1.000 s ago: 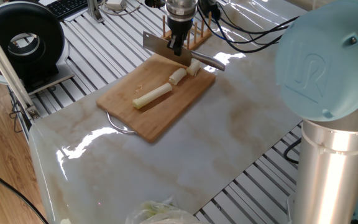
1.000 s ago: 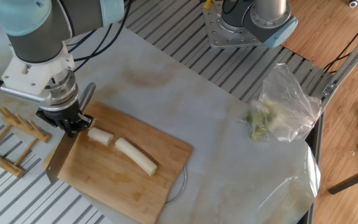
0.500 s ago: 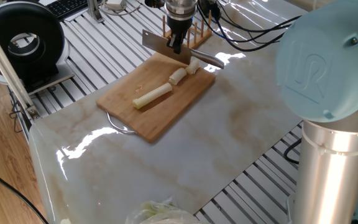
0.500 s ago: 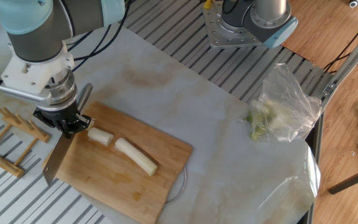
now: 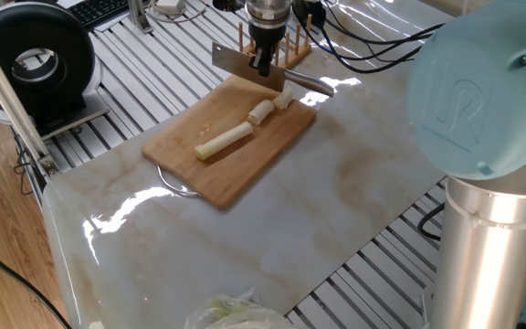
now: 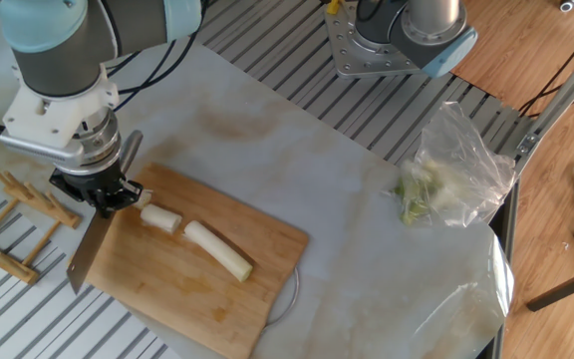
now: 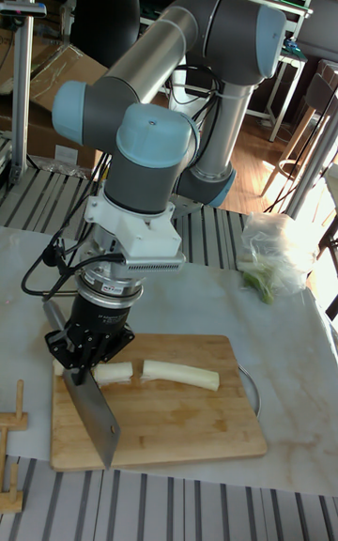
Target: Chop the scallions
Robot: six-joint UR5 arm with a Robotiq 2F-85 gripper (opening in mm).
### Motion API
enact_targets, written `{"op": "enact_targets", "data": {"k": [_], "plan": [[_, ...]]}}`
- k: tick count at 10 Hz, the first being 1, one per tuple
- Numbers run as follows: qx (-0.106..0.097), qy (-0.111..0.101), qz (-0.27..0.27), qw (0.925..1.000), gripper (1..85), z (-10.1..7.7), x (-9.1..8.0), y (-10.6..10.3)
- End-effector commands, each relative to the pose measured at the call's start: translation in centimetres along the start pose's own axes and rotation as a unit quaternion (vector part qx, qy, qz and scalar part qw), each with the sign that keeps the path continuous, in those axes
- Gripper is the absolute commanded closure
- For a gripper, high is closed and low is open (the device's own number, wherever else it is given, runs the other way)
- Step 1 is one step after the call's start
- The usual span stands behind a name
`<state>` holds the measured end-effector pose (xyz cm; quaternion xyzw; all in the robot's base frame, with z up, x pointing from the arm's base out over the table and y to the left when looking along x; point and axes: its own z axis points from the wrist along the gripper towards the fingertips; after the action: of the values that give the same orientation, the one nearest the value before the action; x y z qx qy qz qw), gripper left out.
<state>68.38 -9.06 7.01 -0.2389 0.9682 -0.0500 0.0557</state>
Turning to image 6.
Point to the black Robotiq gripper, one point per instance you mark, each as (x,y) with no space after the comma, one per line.
(92,179)

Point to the steel cleaver knife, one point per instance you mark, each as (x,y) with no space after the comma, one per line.
(87,249)

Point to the white scallion stalk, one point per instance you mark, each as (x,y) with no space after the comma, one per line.
(219,249)

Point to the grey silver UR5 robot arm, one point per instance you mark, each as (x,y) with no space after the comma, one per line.
(68,50)

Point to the wooden peg rack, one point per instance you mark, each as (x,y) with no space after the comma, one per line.
(3,259)

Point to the bamboo cutting board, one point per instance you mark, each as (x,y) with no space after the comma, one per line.
(177,299)

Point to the silver robot mounting plate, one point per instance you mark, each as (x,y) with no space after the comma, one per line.
(362,60)

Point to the small yellow object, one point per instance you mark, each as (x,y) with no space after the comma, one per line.
(333,6)

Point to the plastic bag of scallion scraps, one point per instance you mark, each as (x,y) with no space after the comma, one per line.
(456,174)

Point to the dark wooden bar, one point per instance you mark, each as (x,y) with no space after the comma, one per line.
(566,286)

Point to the small white round object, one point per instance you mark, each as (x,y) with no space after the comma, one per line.
(567,5)

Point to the aluminium frame beam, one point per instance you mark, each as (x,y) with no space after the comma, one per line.
(561,95)

